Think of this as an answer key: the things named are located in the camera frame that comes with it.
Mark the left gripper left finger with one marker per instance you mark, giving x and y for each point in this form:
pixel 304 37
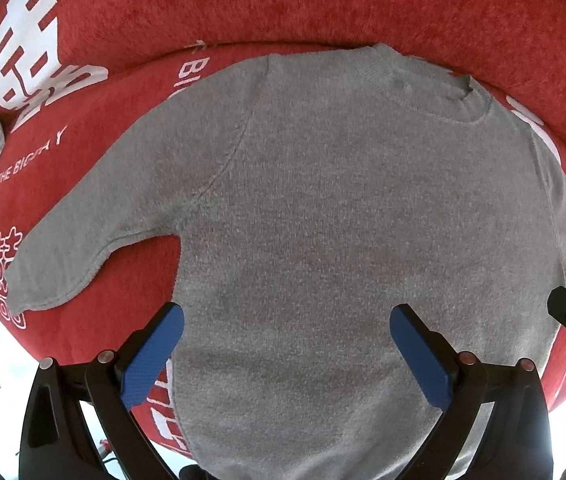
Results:
pixel 56 442

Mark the grey knit sweater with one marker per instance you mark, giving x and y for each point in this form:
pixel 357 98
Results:
pixel 311 194

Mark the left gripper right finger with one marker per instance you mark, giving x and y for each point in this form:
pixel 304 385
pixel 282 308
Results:
pixel 516 443

